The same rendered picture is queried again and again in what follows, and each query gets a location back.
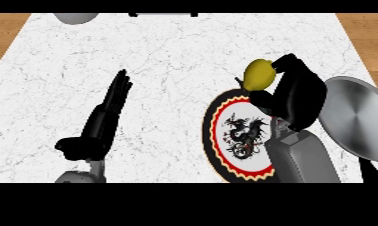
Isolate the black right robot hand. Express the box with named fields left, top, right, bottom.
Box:
left=235, top=53, right=328, bottom=133

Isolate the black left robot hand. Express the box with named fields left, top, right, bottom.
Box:
left=53, top=68, right=134, bottom=162

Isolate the yellow lemon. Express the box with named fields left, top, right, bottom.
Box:
left=242, top=58, right=277, bottom=92

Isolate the silver metal pan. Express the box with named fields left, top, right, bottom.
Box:
left=317, top=75, right=378, bottom=184

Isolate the white plate with dragon print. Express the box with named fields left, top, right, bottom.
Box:
left=201, top=87, right=277, bottom=184

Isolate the grey rounded object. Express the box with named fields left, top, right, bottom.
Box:
left=52, top=13, right=100, bottom=26

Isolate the white appliance with black feet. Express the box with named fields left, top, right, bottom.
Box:
left=127, top=13, right=199, bottom=18

